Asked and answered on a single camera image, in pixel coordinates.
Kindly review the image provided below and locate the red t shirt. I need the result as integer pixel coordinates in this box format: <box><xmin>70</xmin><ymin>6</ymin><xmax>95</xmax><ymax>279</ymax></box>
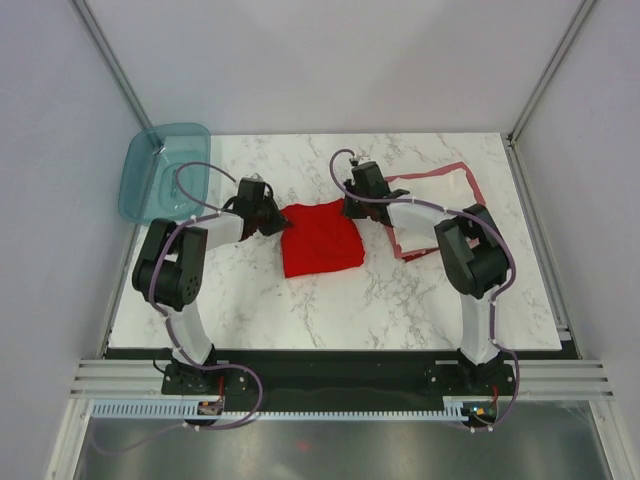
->
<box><xmin>281</xmin><ymin>199</ymin><xmax>365</xmax><ymax>279</ymax></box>

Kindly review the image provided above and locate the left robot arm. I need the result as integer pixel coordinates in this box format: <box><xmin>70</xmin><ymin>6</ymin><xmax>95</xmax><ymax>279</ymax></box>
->
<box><xmin>132</xmin><ymin>177</ymin><xmax>291</xmax><ymax>393</ymax></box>

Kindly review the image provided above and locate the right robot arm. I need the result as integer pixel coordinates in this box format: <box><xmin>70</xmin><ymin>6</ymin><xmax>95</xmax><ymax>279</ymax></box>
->
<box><xmin>339</xmin><ymin>158</ymin><xmax>513</xmax><ymax>394</ymax></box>

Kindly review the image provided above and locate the white folded t shirt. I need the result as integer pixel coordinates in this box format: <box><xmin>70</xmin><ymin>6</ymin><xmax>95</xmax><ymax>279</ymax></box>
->
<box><xmin>387</xmin><ymin>167</ymin><xmax>479</xmax><ymax>254</ymax></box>

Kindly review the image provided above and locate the pink folded t shirt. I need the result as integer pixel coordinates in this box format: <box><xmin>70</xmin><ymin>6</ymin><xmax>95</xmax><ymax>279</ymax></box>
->
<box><xmin>383</xmin><ymin>160</ymin><xmax>489</xmax><ymax>263</ymax></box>

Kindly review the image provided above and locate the teal transparent plastic bin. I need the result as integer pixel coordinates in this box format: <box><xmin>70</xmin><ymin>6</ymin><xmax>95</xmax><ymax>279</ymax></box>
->
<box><xmin>118</xmin><ymin>123</ymin><xmax>211</xmax><ymax>225</ymax></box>

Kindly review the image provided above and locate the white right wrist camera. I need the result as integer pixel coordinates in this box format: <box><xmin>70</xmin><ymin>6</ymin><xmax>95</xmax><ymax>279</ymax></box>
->
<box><xmin>349</xmin><ymin>154</ymin><xmax>374</xmax><ymax>168</ymax></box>

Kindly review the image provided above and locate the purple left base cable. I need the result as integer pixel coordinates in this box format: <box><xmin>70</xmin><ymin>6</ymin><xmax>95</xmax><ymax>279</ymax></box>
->
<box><xmin>89</xmin><ymin>362</ymin><xmax>265</xmax><ymax>454</ymax></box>

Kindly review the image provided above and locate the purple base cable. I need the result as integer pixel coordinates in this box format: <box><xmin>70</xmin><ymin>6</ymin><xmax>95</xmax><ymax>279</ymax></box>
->
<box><xmin>462</xmin><ymin>349</ymin><xmax>521</xmax><ymax>435</ymax></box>
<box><xmin>89</xmin><ymin>362</ymin><xmax>265</xmax><ymax>454</ymax></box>

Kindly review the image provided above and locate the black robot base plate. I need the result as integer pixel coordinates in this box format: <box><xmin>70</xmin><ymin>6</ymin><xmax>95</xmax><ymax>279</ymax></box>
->
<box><xmin>106</xmin><ymin>349</ymin><xmax>577</xmax><ymax>409</ymax></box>

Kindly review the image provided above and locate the aluminium frame rail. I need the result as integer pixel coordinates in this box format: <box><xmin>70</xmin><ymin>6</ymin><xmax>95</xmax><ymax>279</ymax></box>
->
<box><xmin>70</xmin><ymin>360</ymin><xmax>613</xmax><ymax>401</ymax></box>

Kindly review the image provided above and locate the left aluminium corner post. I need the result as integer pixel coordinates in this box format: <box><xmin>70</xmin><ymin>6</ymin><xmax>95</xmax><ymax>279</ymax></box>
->
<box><xmin>69</xmin><ymin>0</ymin><xmax>153</xmax><ymax>129</ymax></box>

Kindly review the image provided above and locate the aluminium corner post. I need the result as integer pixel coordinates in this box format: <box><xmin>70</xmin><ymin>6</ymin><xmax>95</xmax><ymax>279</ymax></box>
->
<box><xmin>69</xmin><ymin>0</ymin><xmax>153</xmax><ymax>129</ymax></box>
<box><xmin>503</xmin><ymin>0</ymin><xmax>599</xmax><ymax>149</ymax></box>

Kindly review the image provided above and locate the white slotted cable duct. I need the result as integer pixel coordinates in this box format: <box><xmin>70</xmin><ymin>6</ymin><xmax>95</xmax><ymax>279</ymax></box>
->
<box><xmin>91</xmin><ymin>399</ymin><xmax>468</xmax><ymax>421</ymax></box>

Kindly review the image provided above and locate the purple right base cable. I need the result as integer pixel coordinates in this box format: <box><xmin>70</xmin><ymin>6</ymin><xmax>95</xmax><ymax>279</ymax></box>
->
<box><xmin>462</xmin><ymin>349</ymin><xmax>521</xmax><ymax>435</ymax></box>

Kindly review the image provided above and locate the right aluminium corner post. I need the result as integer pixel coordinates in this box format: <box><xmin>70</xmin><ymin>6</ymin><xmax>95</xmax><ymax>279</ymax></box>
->
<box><xmin>503</xmin><ymin>0</ymin><xmax>599</xmax><ymax>149</ymax></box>

